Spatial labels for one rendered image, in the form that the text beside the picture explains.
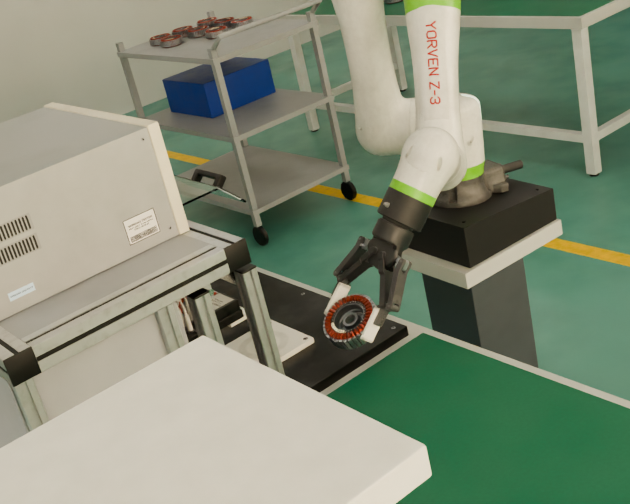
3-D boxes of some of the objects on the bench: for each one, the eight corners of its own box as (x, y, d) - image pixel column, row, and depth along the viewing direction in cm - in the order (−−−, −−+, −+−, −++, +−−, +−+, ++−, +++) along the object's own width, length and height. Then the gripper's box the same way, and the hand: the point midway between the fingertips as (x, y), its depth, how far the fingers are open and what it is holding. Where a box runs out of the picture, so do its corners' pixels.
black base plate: (233, 269, 240) (231, 261, 239) (409, 335, 191) (407, 325, 191) (69, 355, 216) (66, 347, 215) (222, 456, 168) (218, 445, 167)
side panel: (214, 457, 168) (163, 299, 155) (223, 463, 165) (172, 303, 153) (74, 547, 153) (6, 381, 141) (82, 555, 151) (14, 387, 138)
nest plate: (271, 323, 204) (270, 318, 204) (314, 342, 193) (313, 337, 192) (215, 356, 196) (213, 351, 196) (256, 377, 185) (255, 372, 184)
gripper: (450, 250, 174) (397, 357, 176) (373, 210, 192) (326, 309, 194) (425, 239, 169) (371, 349, 171) (347, 199, 187) (299, 300, 189)
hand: (351, 319), depth 182 cm, fingers closed on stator, 11 cm apart
